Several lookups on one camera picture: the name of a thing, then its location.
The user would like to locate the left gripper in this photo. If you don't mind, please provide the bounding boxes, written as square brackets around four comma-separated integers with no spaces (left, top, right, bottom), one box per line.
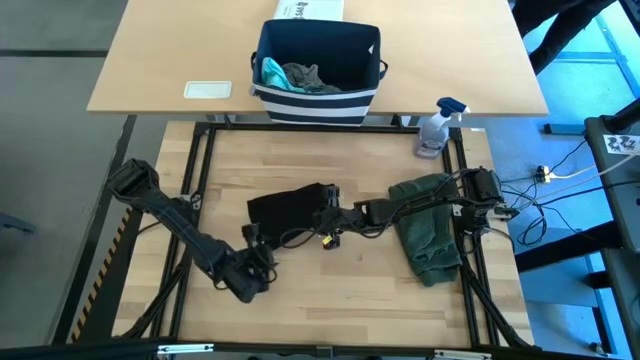
[219,222,279,305]

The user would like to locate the grey chair leg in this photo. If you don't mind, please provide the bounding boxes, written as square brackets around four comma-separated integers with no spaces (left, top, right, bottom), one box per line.
[0,211,39,234]

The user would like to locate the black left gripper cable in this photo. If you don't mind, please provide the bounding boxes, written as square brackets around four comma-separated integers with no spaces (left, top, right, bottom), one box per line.
[211,259,280,292]

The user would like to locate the white rectangular label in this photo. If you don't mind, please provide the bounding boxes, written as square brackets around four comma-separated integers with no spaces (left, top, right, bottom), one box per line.
[182,80,234,100]

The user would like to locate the white printed cardboard box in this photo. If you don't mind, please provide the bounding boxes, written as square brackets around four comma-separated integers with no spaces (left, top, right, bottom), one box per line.
[272,0,346,22]

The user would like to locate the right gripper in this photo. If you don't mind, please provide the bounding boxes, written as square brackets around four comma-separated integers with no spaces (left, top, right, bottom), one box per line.
[317,184,377,252]

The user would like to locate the hazard striped black base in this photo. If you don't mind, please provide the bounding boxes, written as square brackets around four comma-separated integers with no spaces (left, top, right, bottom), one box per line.
[52,204,134,346]

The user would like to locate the navy white striped fabric bin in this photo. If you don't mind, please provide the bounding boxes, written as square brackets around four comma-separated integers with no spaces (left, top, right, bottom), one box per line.
[248,18,390,127]

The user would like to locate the Dawn spray bottle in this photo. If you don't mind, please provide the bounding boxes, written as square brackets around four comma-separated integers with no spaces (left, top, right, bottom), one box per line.
[412,96,471,161]

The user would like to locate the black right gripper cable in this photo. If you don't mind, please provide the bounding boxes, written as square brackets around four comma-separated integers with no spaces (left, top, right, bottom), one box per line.
[278,225,329,250]

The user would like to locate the white paper with black marks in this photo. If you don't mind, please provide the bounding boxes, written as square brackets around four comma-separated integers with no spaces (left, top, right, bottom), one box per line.
[602,133,640,156]

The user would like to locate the silver metal bracket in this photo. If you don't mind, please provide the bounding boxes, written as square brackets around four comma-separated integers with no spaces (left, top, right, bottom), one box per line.
[433,349,493,360]
[156,343,215,357]

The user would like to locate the light wooden table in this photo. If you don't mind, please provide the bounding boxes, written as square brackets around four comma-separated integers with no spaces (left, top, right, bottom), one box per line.
[86,0,550,118]

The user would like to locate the white cable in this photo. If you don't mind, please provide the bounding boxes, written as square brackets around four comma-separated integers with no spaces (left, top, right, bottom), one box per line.
[549,151,640,182]

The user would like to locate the black floor cables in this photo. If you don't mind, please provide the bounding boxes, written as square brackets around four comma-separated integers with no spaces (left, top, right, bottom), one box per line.
[497,137,640,247]

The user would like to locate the black front crossbar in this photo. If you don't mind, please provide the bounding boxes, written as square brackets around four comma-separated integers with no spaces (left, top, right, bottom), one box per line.
[0,338,640,360]

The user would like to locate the person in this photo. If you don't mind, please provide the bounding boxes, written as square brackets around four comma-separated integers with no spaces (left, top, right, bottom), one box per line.
[510,0,617,76]

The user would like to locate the black equipment cart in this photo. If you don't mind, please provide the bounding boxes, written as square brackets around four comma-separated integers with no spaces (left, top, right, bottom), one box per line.
[583,97,640,360]

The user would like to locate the dark green shirt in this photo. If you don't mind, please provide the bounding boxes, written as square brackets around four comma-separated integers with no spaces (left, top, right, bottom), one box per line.
[388,172,464,289]

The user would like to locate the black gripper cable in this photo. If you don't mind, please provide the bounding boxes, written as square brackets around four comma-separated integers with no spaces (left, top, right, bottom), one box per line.
[211,259,280,292]
[278,225,329,250]

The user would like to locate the black garment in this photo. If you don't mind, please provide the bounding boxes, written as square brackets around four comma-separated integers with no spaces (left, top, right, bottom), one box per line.
[246,182,342,250]

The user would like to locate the black metal table frame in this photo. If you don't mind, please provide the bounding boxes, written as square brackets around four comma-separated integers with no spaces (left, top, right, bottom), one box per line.
[117,120,534,351]

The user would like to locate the grey garment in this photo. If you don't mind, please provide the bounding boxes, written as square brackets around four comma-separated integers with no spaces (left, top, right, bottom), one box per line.
[280,61,344,95]

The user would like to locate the teal garment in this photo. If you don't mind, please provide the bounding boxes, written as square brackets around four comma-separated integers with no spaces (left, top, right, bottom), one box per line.
[259,56,306,95]

